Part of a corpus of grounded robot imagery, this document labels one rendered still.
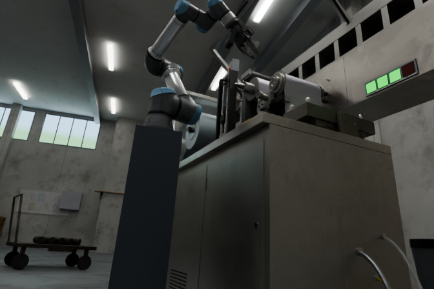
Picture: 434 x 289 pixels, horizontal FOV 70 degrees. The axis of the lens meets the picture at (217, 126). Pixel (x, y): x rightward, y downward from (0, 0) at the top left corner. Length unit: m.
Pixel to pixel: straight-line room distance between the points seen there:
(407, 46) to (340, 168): 0.64
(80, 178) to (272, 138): 12.07
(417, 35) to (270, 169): 0.89
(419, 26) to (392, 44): 0.12
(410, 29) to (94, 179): 12.12
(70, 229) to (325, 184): 11.94
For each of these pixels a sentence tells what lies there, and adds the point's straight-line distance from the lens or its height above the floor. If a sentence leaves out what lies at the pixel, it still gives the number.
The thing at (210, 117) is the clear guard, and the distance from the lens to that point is 2.50.
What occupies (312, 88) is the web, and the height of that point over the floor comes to 1.25.
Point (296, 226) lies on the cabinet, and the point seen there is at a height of 0.52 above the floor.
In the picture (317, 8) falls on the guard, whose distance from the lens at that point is 2.02.
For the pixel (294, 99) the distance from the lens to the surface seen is 1.58.
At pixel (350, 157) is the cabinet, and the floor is 0.80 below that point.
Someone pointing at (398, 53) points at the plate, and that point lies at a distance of 1.60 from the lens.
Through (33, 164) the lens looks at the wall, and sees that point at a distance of 13.34.
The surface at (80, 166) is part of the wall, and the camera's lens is 13.04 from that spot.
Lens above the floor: 0.45
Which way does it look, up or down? 21 degrees up
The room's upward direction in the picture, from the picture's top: 4 degrees clockwise
